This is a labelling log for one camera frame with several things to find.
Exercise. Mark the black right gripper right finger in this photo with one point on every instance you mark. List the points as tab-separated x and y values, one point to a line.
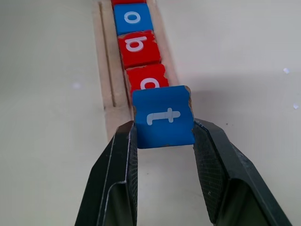
232	179

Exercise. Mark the red letter r tile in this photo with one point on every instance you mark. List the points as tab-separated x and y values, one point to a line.
128	1

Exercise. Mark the wooden letter tray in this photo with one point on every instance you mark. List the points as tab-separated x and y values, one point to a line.
104	58

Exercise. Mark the blue letter o tile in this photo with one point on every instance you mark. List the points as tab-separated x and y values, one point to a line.
132	18

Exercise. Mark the blue letter t tile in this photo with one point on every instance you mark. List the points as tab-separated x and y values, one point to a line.
164	117

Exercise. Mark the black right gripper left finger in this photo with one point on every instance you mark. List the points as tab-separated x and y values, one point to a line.
115	179

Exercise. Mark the red letter o tile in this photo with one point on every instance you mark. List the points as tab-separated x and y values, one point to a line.
145	76

